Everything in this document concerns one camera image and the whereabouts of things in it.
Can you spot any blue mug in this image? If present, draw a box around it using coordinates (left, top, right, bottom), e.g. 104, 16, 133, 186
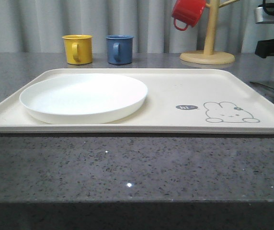
106, 35, 134, 65

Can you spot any grey curtain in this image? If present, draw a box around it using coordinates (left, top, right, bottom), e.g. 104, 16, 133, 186
0, 0, 274, 54

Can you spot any cream rabbit serving tray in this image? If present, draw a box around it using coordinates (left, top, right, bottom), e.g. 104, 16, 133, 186
0, 69, 274, 134

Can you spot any wooden mug tree stand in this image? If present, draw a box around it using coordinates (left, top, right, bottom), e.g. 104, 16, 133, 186
180, 0, 238, 65

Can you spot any yellow mug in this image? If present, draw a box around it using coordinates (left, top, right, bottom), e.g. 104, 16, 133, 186
62, 34, 92, 65

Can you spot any red mug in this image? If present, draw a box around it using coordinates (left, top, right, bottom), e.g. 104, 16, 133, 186
171, 0, 206, 31

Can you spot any white round plate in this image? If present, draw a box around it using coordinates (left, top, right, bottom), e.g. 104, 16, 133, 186
20, 73, 148, 124

